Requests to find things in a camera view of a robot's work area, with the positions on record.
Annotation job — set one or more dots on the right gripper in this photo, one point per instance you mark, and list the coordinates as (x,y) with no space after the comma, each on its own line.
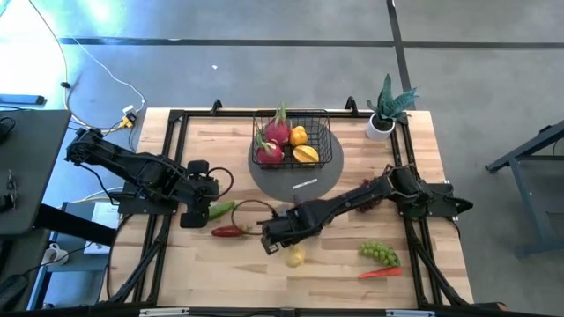
(291,226)

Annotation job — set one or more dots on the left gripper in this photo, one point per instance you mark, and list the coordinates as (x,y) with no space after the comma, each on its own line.
(200,189)

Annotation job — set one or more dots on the green cucumber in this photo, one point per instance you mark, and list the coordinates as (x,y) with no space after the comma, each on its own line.
(222,209)

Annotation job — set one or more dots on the yellow pear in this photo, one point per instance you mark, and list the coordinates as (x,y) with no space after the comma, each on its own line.
(296,257)

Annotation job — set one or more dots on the yellow starfruit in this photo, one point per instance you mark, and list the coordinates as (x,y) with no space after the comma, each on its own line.
(305,154)

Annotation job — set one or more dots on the small pink dragon fruit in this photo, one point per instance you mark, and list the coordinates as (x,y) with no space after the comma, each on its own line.
(269,153)

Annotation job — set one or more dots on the yellow bell pepper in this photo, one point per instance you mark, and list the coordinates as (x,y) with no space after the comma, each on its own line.
(299,136)

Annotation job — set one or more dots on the green grape bunch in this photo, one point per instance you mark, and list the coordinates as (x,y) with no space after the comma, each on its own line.
(381,254)

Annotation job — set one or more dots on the large pink dragon fruit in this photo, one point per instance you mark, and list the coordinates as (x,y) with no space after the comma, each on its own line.
(277,131)

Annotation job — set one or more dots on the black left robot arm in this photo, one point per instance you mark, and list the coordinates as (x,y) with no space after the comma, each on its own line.
(141,169)

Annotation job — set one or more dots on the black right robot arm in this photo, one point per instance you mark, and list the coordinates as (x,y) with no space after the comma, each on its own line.
(365,193)

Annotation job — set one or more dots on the grey round mat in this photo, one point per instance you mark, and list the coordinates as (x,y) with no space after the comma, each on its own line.
(282,185)

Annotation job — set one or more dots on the red chili pepper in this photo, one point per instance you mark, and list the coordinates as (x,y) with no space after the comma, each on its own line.
(227,231)

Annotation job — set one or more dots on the red grape bunch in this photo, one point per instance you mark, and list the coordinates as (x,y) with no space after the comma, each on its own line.
(368,205)

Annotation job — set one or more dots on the white box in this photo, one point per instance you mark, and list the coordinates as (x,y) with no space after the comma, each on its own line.
(106,216)

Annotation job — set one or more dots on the yellow plug connector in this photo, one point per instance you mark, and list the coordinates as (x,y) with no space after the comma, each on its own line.
(127,121)

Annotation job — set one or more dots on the orange carrot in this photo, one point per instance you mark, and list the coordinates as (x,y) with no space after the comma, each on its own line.
(383,273)

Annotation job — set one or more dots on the white power adapter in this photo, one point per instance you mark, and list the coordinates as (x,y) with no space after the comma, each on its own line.
(129,109)

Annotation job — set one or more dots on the snake plant in white pot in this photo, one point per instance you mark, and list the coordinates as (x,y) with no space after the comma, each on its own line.
(374,132)

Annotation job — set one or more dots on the white mug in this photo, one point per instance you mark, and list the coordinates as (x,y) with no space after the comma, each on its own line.
(53,255)

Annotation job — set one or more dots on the black side table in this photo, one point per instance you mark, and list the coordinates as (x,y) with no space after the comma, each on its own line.
(31,167)

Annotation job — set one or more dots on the black clamp object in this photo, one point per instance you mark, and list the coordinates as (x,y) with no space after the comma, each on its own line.
(8,193)

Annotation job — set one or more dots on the blue flat bar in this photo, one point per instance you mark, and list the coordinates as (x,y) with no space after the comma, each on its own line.
(22,99)

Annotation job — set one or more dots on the blue-grey metal cart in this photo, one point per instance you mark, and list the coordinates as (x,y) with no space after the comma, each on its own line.
(529,149)

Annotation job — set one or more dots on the black aluminium rig frame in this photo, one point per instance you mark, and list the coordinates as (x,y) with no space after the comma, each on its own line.
(341,113)

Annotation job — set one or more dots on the silver table edge bracket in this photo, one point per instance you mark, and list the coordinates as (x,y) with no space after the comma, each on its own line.
(164,312)
(410,313)

